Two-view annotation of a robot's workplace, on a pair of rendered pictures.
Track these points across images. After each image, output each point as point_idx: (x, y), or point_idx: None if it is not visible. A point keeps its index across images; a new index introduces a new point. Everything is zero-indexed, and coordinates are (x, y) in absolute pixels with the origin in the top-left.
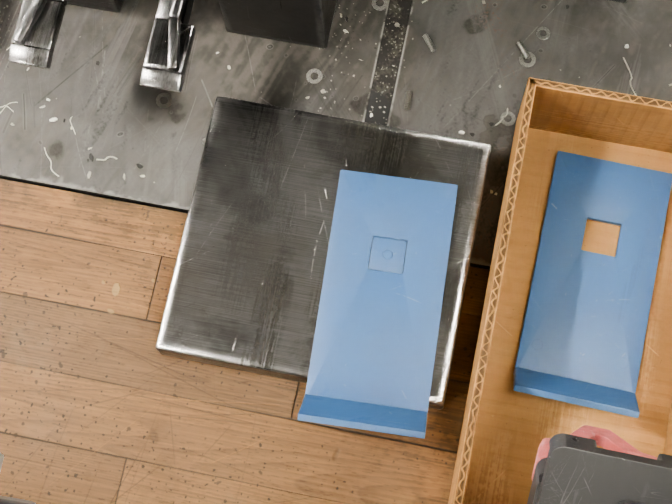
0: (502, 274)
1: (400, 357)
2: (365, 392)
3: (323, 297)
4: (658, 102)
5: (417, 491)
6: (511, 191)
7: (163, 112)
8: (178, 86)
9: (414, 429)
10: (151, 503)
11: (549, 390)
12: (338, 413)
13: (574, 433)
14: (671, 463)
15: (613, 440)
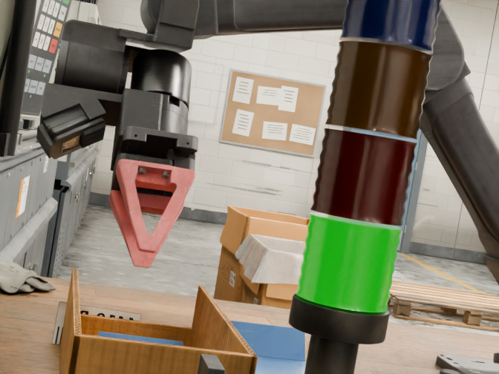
0: (222, 317)
1: (258, 364)
2: (270, 359)
3: None
4: (147, 342)
5: None
6: (237, 331)
7: None
8: (495, 352)
9: (236, 322)
10: (356, 373)
11: (160, 341)
12: (282, 335)
13: (165, 227)
14: (142, 132)
15: (143, 226)
